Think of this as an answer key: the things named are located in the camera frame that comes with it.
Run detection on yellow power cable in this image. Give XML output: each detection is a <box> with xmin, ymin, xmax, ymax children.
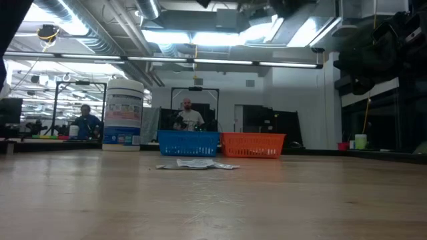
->
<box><xmin>362</xmin><ymin>0</ymin><xmax>378</xmax><ymax>135</ymax></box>

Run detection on white wipes canister blue label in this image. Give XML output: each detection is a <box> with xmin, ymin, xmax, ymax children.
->
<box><xmin>101</xmin><ymin>78</ymin><xmax>145</xmax><ymax>152</ymax></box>

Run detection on black ceiling cable reel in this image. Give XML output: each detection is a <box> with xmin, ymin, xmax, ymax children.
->
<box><xmin>37</xmin><ymin>23</ymin><xmax>61</xmax><ymax>43</ymax></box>

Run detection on large silver ventilation duct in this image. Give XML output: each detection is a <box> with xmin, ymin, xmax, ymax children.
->
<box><xmin>31</xmin><ymin>0</ymin><xmax>123</xmax><ymax>57</ymax></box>

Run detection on long LED light bar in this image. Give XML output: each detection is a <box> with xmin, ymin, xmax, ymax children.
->
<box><xmin>3</xmin><ymin>49</ymin><xmax>324</xmax><ymax>70</ymax></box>

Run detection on blue plastic basket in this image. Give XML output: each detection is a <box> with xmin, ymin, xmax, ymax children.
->
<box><xmin>156</xmin><ymin>129</ymin><xmax>220</xmax><ymax>158</ymax></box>

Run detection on orange plastic basket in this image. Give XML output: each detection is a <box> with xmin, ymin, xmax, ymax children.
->
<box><xmin>220</xmin><ymin>132</ymin><xmax>287</xmax><ymax>159</ymax></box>

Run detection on grey cloth panel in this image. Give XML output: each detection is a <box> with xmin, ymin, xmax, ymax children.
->
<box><xmin>141</xmin><ymin>107</ymin><xmax>161</xmax><ymax>145</ymax></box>

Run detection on pale green cup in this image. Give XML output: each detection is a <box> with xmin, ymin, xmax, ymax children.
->
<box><xmin>354</xmin><ymin>133</ymin><xmax>368</xmax><ymax>151</ymax></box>

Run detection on black rig frame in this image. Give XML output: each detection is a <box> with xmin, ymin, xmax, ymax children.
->
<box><xmin>51</xmin><ymin>80</ymin><xmax>108</xmax><ymax>136</ymax></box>
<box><xmin>170</xmin><ymin>86</ymin><xmax>220</xmax><ymax>131</ymax></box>

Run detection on person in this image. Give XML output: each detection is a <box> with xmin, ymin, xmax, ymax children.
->
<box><xmin>70</xmin><ymin>103</ymin><xmax>104</xmax><ymax>141</ymax></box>
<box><xmin>172</xmin><ymin>97</ymin><xmax>206</xmax><ymax>132</ymax></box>

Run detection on black monitor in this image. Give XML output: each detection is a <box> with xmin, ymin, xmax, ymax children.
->
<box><xmin>0</xmin><ymin>97</ymin><xmax>24</xmax><ymax>126</ymax></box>

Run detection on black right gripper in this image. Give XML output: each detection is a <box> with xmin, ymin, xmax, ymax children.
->
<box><xmin>333</xmin><ymin>11</ymin><xmax>427</xmax><ymax>96</ymax></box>

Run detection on black partition panel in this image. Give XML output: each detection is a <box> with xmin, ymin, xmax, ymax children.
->
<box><xmin>242</xmin><ymin>104</ymin><xmax>304</xmax><ymax>149</ymax></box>

